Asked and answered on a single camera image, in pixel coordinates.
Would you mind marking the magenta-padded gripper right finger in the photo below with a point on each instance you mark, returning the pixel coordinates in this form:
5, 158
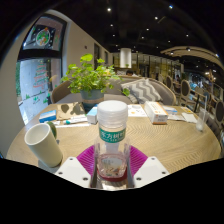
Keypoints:
150, 170

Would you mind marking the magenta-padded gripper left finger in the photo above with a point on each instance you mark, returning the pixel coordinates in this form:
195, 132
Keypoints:
70, 171

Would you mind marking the clear plastic water bottle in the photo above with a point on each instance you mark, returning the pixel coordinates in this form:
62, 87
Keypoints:
111, 133

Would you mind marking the white and teal tube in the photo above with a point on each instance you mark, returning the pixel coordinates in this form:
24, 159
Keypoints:
75, 120

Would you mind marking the white and orange carton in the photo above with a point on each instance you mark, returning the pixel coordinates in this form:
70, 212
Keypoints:
155, 111

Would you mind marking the blue and white small box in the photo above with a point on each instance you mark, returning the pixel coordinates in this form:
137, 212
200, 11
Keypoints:
47, 116

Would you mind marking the white printed leaflet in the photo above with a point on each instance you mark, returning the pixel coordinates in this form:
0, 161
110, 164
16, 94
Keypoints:
136, 110

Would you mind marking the blue printed card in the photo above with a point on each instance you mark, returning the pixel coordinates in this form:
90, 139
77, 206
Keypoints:
170, 110

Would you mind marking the white paper napkin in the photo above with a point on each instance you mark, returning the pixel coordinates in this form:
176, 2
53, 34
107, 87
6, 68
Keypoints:
189, 117

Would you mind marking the yellow printed card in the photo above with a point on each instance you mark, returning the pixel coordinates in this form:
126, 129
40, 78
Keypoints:
186, 110

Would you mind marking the grey curved sofa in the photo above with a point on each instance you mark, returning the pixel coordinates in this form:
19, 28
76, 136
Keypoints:
166, 93

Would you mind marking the grey chevron cushion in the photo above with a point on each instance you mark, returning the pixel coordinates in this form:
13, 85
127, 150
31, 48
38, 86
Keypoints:
143, 90

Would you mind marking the group of dining chairs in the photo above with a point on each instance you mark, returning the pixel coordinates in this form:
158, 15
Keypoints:
185, 90

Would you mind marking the green potted plant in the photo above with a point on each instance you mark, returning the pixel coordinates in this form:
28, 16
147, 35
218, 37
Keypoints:
88, 78

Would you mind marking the window with festive stickers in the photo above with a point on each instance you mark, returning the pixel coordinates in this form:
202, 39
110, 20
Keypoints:
40, 80

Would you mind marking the person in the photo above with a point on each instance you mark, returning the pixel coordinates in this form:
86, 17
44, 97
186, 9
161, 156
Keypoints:
129, 72

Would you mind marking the group of ceiling lights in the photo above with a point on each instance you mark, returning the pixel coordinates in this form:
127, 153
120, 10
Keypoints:
146, 30

